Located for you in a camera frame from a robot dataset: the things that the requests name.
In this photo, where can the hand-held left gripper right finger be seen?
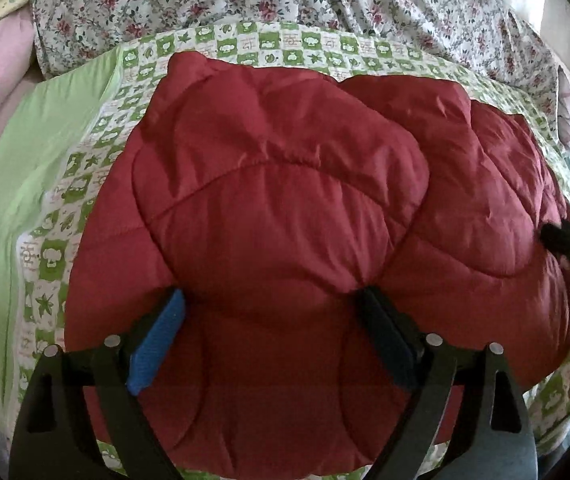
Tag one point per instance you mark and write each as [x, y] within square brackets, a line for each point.
[387, 340]

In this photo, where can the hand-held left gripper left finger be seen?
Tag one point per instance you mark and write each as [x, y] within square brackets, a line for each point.
[157, 345]

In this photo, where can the red quilted jacket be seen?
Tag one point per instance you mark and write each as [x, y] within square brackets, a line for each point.
[290, 220]

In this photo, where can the green checked blanket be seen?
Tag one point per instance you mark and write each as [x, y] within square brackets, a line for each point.
[30, 200]

